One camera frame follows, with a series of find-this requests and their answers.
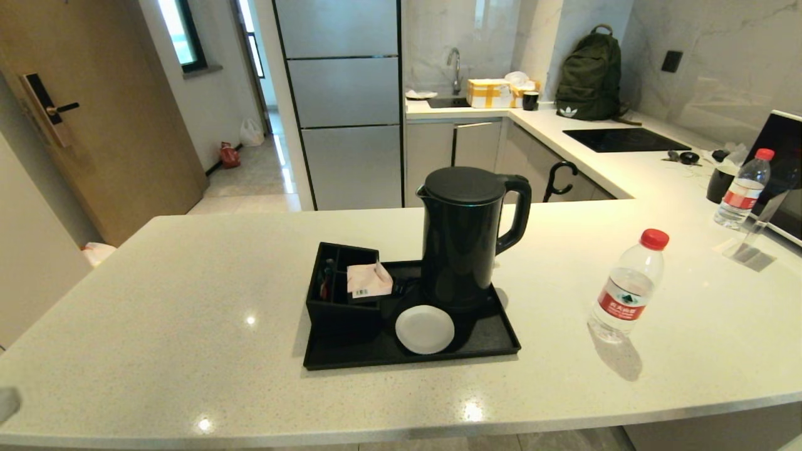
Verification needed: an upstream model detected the dark green backpack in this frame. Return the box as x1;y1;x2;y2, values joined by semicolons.
555;24;642;126

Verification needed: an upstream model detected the black compartment organizer box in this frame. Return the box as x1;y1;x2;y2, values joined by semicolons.
305;242;383;343

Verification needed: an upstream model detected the white box yellow tape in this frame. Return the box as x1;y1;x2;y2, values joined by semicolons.
466;79;513;110

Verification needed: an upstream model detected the black rectangular serving tray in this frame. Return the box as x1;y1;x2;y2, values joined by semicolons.
303;260;522;370

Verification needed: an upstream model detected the black induction cooktop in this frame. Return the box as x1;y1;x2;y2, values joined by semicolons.
562;128;691;153

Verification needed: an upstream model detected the crumpled clear plastic wrap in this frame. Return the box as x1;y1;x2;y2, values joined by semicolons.
711;143;749;170

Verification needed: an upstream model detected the clear acrylic sign holder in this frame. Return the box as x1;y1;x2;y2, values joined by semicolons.
722;188;790;272

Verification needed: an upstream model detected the grey cabinet door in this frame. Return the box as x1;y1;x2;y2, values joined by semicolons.
405;122;454;207
452;120;503;175

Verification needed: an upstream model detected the black electric kettle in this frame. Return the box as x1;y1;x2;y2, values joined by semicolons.
416;166;532;313

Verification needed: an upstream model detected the black curved umbrella handle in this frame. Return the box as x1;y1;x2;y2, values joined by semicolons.
543;161;579;203

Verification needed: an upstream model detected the silver refrigerator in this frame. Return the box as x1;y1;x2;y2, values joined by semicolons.
273;0;405;211

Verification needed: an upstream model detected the dark framed window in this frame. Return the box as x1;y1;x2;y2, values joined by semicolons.
157;0;207;73

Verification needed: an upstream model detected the brown wooden door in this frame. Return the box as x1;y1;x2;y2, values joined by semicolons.
0;0;209;247

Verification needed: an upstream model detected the black electronic door lock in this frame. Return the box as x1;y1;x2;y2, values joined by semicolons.
19;73;80;148

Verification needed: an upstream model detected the black cup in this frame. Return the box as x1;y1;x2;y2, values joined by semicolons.
706;164;735;204

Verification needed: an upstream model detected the pale pink white bag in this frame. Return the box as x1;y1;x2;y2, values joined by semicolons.
81;242;117;268

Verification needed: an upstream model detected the pink tea bag packet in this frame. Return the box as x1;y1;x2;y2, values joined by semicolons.
346;262;393;300

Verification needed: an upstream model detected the chrome kitchen faucet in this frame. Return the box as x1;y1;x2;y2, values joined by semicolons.
446;48;463;96

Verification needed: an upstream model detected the narrow dark framed glass door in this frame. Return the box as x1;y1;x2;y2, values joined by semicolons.
236;0;266;80

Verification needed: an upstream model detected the clear water bottle red cap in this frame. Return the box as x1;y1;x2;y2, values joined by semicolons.
713;148;774;230
588;229;670;344

